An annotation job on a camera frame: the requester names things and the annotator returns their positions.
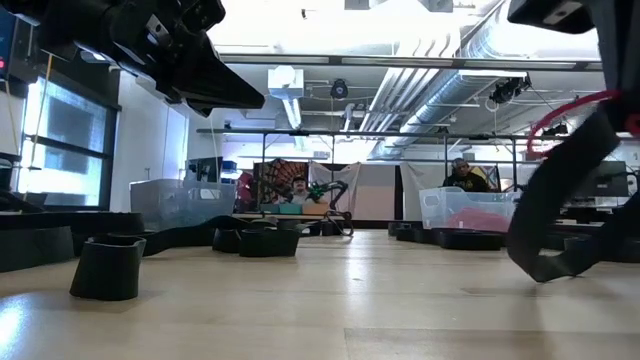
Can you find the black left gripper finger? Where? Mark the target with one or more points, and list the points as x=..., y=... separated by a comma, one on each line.
x=215, y=80
x=202, y=109

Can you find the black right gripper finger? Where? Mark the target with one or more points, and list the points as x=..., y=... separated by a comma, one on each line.
x=622, y=75

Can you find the grey translucent plastic basket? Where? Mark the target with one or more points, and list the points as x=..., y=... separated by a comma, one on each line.
x=170, y=200

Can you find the large black rubber band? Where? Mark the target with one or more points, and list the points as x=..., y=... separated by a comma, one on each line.
x=470, y=241
x=550, y=200

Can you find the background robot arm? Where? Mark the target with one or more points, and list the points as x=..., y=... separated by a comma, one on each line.
x=330, y=190

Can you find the white round column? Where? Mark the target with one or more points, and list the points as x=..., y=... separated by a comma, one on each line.
x=205, y=145

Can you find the white ceiling unit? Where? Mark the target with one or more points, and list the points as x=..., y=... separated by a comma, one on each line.
x=285, y=82

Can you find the black ceiling-hung device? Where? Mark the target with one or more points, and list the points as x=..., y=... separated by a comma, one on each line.
x=510, y=89

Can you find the black ceiling spotlight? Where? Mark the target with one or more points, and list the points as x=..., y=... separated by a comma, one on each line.
x=555, y=130

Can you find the black computer monitor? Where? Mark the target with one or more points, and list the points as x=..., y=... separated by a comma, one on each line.
x=607, y=180

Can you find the large glass window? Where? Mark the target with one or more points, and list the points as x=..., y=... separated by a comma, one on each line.
x=65, y=130

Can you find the round black ceiling fixture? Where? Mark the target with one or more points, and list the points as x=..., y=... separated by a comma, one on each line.
x=339, y=89

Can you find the teal box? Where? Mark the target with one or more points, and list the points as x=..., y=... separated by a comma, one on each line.
x=280, y=208

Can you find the black pipe rack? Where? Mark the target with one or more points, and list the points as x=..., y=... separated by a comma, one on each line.
x=350, y=134

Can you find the orange box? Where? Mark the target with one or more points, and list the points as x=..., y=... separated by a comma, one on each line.
x=315, y=208

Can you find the white hanging cloth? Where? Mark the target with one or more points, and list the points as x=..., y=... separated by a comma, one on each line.
x=350, y=172
x=425, y=175

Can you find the geometric colourful tapestry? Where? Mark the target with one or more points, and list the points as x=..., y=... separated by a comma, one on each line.
x=492, y=172

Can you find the pale partition panel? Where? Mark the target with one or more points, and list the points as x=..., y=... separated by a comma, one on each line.
x=375, y=195

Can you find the clear plastic basket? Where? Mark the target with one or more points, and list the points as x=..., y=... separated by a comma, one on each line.
x=460, y=200

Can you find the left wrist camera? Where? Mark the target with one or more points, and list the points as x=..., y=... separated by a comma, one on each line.
x=202, y=12

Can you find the mandala wall tapestry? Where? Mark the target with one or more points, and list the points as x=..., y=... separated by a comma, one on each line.
x=277, y=172

